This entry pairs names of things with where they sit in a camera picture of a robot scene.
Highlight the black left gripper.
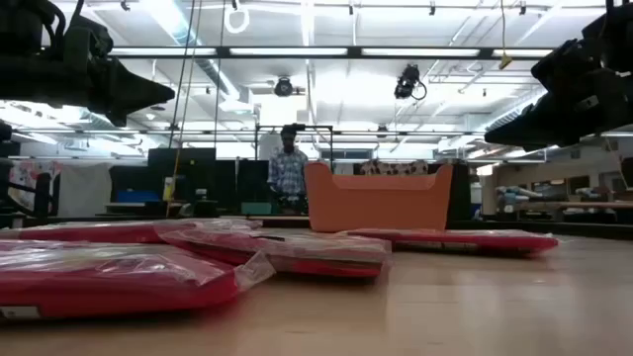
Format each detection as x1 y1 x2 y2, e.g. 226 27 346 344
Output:
0 14 176 128

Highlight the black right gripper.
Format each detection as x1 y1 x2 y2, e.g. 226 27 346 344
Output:
484 38 633 153

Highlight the red popcorn bag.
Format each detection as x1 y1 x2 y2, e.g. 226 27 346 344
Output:
0 218 263 245
344 227 560 258
154 221 393 279
0 239 277 321

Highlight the black monitor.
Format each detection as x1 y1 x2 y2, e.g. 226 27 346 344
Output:
146 146 218 204

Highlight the blue box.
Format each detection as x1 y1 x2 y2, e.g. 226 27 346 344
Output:
116 189 162 205

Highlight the white cloth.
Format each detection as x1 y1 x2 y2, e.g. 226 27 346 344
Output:
57 162 114 219

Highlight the black curved stand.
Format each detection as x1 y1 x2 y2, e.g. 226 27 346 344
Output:
0 170 53 220

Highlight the patterned cushion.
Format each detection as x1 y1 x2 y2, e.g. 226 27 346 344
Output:
359 158 429 176

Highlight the black round ceiling fixture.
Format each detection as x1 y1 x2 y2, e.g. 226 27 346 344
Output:
273 75 296 98

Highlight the teal box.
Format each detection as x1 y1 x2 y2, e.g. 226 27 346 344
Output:
240 201 273 216

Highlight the person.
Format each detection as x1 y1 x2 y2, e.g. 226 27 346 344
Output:
266 125 311 216

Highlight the orange plastic basket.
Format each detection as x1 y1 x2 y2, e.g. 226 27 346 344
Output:
303 161 455 233

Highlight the yellow hanging cable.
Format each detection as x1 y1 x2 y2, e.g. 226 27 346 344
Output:
497 0 514 71

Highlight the black rig frame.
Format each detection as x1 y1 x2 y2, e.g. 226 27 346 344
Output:
107 45 556 60

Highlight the white cable loop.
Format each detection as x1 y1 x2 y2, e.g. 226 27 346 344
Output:
223 2 251 36

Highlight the black overhead camera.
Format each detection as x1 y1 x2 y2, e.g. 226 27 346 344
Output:
393 62 428 102

